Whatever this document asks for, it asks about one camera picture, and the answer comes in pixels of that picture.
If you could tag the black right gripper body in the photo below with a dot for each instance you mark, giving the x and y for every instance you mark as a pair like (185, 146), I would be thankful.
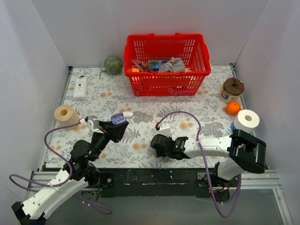
(158, 146)

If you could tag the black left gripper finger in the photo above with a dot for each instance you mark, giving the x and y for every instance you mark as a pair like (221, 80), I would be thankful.
(117, 131)
(107, 127)

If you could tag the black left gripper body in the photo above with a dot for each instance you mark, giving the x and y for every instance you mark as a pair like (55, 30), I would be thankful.
(112, 131)

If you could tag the purple earbud charging case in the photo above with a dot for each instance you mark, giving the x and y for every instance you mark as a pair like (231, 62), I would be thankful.
(118, 118)

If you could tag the white earbud charging case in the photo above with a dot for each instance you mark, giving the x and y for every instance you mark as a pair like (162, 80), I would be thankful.
(128, 114)

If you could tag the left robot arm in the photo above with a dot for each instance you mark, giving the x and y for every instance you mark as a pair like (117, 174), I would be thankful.
(77, 174)

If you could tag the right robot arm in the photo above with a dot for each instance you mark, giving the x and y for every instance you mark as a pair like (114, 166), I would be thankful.
(243, 152)

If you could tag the floral patterned table mat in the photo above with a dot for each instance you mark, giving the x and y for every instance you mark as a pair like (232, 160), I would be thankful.
(202, 113)

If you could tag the beige paper roll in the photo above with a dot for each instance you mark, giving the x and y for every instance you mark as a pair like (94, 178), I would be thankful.
(66, 115)

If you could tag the white rectangular device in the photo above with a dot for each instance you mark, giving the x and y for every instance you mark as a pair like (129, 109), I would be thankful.
(81, 89)

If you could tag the green melon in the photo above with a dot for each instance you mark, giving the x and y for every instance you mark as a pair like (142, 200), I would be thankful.
(113, 65)

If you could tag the orange fruit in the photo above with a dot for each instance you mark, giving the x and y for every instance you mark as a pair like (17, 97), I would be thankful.
(233, 108)

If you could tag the red plastic shopping basket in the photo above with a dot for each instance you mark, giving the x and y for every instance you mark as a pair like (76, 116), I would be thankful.
(145, 53)

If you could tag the crumpled grey bag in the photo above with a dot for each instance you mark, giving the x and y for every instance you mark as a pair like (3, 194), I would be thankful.
(174, 65)

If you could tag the white toilet paper roll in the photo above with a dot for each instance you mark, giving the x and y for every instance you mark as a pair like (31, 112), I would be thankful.
(247, 120)

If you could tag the brown lidded jar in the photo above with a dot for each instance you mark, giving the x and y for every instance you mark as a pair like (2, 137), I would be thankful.
(231, 90)

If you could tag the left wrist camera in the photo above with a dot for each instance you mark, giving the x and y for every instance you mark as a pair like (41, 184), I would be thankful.
(91, 122)

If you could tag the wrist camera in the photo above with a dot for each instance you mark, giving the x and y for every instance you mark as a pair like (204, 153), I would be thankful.
(91, 122)
(164, 129)

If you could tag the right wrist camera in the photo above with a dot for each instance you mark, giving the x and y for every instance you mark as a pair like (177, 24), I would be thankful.
(164, 129)

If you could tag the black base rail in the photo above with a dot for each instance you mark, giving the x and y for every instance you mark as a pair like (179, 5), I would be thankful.
(127, 182)

